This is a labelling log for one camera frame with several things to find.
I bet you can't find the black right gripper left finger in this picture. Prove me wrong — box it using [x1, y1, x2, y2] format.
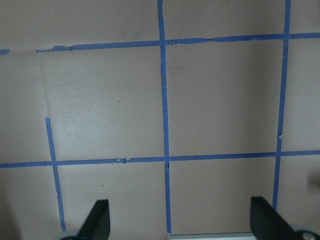
[77, 199, 111, 240]

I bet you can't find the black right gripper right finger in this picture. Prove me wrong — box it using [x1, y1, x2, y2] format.
[249, 196, 295, 240]

